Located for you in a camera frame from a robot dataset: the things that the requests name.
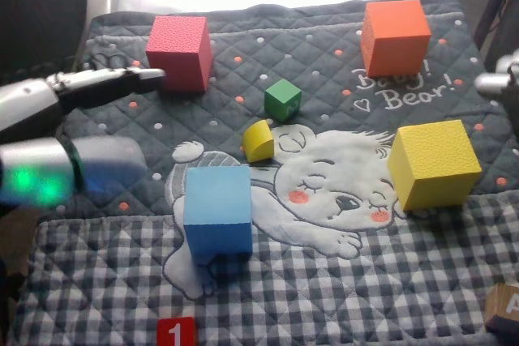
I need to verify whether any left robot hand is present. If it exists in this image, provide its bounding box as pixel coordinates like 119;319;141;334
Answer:
0;66;165;211

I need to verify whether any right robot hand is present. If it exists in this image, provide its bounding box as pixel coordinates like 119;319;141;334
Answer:
474;52;519;98

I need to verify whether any large yellow foam cube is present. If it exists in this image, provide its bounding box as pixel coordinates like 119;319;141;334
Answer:
387;119;483;212

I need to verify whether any blue foam cube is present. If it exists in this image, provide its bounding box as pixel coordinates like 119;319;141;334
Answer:
182;166;254;266

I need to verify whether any orange foam cube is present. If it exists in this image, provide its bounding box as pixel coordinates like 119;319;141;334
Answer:
360;0;432;79

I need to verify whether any red foam cube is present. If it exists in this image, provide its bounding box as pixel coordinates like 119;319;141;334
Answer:
144;15;213;93

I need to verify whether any small green cube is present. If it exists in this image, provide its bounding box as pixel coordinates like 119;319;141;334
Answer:
264;79;302;122

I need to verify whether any wooden letter block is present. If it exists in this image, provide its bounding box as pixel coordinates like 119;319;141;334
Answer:
484;283;519;337

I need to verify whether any yellow quarter-round block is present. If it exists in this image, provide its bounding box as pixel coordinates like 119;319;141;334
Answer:
240;118;276;164

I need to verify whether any red number tile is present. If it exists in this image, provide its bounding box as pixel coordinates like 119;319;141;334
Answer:
157;316;196;346

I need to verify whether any grey quilt with bear print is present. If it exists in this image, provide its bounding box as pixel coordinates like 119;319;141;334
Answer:
7;0;519;346

